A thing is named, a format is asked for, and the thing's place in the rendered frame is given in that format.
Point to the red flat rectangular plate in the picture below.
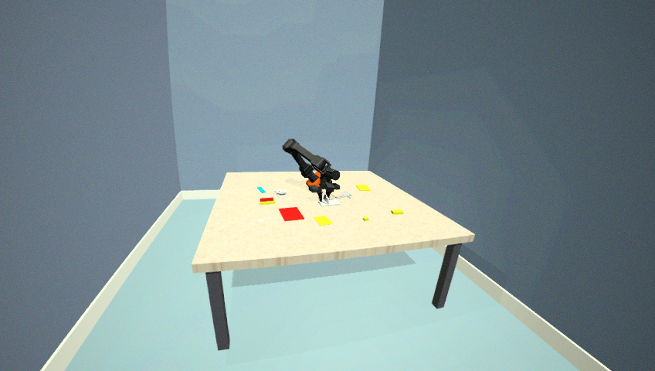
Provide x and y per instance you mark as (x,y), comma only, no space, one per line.
(290,214)

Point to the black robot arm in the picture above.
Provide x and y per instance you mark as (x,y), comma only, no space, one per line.
(319,164)

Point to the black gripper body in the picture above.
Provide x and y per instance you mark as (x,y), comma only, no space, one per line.
(314,188)

